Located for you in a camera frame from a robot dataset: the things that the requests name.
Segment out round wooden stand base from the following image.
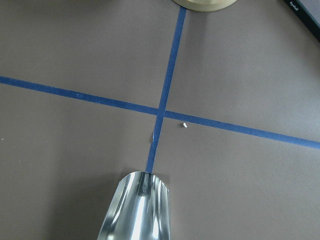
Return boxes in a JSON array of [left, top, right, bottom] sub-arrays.
[[173, 0, 237, 12]]

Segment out steel ice scoop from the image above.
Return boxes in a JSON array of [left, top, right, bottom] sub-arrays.
[[97, 171, 171, 240]]

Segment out black box with lettering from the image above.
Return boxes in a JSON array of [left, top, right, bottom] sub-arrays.
[[284, 0, 320, 42]]

